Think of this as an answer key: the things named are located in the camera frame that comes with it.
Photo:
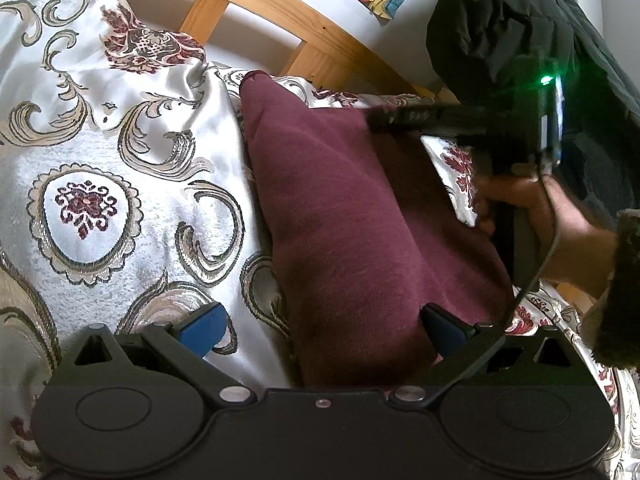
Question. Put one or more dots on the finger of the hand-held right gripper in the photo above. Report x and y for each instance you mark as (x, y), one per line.
(425, 117)

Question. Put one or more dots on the maroon sweater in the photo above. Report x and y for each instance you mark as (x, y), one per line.
(350, 220)

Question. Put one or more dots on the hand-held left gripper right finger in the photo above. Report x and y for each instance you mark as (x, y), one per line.
(446, 334)

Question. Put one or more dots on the floral patterned bedspread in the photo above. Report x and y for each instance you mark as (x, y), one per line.
(115, 160)

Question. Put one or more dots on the black jacket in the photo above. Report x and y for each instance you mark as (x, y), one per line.
(500, 15)

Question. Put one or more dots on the person's right forearm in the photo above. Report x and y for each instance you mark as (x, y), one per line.
(600, 260)

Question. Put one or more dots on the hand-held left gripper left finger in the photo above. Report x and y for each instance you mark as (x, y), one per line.
(204, 331)

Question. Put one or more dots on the wooden headboard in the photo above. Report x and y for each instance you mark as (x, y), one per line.
(320, 30)

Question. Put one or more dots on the person's right hand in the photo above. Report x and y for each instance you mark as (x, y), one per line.
(525, 195)

